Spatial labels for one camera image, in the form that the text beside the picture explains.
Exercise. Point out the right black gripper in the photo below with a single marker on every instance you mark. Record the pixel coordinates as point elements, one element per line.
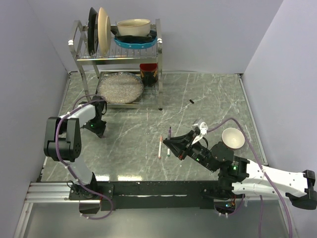
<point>181,141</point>

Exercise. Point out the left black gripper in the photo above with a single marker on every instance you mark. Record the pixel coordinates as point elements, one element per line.
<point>99,131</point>

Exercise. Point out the purple pen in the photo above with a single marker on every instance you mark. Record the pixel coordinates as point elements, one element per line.
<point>169,133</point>

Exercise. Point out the red white marker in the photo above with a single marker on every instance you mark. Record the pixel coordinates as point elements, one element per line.
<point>160,147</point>

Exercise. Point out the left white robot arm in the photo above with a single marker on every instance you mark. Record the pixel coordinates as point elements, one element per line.
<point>63,142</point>

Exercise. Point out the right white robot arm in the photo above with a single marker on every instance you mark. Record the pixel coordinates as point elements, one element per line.
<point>237,175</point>

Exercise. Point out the speckled glass plate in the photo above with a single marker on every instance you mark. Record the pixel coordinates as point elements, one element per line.
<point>120,87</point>

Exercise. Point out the black base beam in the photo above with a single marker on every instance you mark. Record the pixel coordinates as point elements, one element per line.
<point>204,202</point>

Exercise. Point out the white red small bowl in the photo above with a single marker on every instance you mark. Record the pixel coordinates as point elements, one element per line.
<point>233,138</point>

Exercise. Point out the steel dish rack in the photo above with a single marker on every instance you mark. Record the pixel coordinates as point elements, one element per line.
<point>119,59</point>

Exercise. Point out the red black cup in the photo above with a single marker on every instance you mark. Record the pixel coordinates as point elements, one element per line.
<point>149,74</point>

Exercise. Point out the black plate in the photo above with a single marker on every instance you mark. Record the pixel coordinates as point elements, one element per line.
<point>92,32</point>

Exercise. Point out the blue dotted dish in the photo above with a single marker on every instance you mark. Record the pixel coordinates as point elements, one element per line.
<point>136,46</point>

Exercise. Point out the beige plate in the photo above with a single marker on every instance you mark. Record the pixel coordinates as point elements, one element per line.
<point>104,32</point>

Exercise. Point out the cream bowl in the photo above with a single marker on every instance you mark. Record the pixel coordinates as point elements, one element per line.
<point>134,27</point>

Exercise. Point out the black dish under bowl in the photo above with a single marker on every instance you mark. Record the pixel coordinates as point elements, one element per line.
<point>134,39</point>

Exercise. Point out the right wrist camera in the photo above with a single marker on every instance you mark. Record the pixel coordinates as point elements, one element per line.
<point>200,130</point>

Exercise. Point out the aluminium frame rail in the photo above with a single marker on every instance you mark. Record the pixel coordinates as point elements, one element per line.
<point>44,192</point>

